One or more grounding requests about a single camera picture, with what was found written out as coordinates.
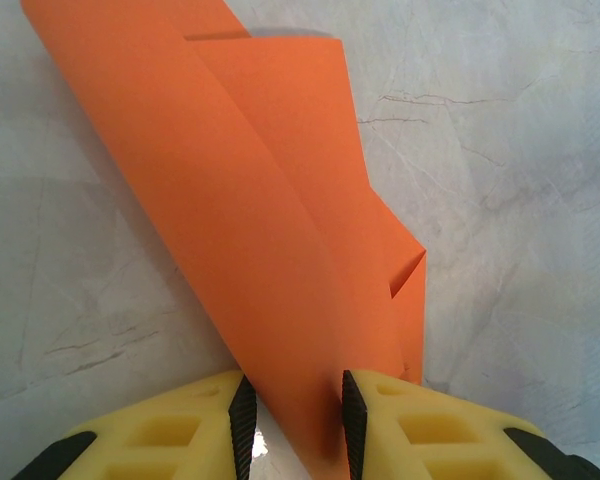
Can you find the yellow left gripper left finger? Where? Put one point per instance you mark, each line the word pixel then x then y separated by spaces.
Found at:
pixel 170 435

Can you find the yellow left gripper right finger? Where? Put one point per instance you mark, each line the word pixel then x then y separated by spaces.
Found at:
pixel 440 440

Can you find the orange paper sheet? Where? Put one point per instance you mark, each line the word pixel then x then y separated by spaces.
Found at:
pixel 220 200

